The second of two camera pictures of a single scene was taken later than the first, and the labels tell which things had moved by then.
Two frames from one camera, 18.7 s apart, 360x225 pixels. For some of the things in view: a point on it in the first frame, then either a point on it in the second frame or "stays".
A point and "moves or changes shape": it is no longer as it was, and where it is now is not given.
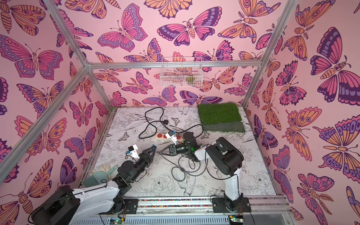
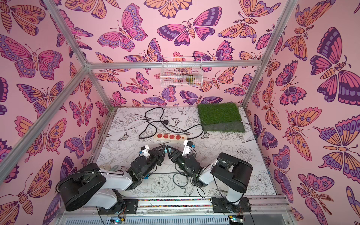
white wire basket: [184, 71] stays
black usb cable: [179, 167] moves or changes shape
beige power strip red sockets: [180, 137] stays
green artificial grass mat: [221, 117] stays
